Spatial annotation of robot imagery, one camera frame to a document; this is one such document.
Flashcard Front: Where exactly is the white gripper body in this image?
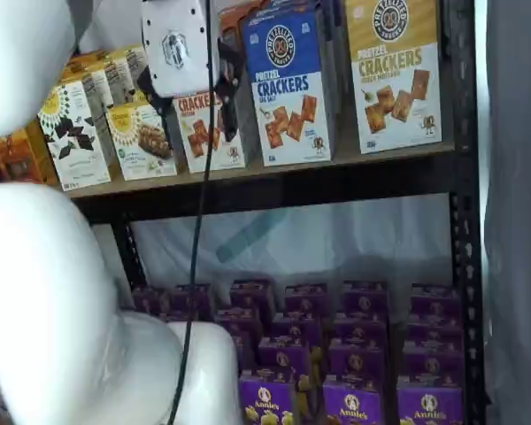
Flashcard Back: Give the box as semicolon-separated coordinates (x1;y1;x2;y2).
140;0;214;98

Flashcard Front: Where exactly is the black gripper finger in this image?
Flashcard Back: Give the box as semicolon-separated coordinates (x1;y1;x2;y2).
136;66;175;118
213;39;245;143

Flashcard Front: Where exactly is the Simple Mills almond bars box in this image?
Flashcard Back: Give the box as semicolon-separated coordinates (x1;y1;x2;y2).
104;100;179;182

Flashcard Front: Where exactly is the orange cheddar crackers box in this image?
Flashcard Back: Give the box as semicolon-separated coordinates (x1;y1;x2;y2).
216;4;250;50
172;90;248;174

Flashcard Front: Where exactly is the blue sea salt crackers box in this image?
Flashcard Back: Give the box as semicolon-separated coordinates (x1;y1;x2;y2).
241;8;337;168
245;0;344;150

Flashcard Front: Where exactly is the black metal shelf rack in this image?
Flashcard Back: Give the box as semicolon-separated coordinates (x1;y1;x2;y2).
68;0;490;425

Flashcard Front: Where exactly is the wooden shelf board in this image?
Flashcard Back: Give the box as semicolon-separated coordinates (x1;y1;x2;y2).
61;132;456;199

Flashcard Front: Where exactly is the dark orange snack box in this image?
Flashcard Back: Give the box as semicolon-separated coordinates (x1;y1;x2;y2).
0;119;62;187

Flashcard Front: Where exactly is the yellow honey mustard crackers box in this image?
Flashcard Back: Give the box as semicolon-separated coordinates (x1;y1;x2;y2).
343;0;443;155

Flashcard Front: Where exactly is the purple Annie's snack box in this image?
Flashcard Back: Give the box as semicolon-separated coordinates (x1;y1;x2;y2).
131;286;174;316
331;313;389;349
284;282;329;316
405;318;465;353
171;282;214;320
401;347;466;390
228;278;276;313
257;336;312;377
212;307;261;340
269;312;322;344
328;343;387;385
321;380;385;425
410;282;463;324
396;384;466;425
341;280;389;318
237;374;296;425

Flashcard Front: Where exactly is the grey curtain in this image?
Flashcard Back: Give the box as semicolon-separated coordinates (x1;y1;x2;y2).
473;0;531;425

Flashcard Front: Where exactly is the black cable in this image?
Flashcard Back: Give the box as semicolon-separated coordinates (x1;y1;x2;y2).
165;0;216;425

